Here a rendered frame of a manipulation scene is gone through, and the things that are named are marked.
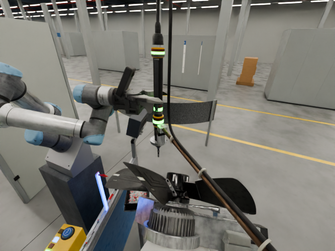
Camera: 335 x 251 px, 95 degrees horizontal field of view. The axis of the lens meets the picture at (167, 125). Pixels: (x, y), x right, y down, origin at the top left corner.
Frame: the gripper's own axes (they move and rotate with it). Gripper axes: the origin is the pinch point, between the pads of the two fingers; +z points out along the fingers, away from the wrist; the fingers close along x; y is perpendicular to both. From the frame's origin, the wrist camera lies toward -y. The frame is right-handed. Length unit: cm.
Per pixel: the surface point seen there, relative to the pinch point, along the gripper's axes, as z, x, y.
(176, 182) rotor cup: 7.8, 1.6, 41.8
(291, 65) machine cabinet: 312, -531, 40
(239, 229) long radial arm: 37, 12, 53
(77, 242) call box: -33, 26, 62
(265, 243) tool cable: 24.5, 38.8, 9.6
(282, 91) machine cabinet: 317, -529, 124
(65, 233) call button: -38, 25, 58
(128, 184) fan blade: -16.1, 3.8, 46.7
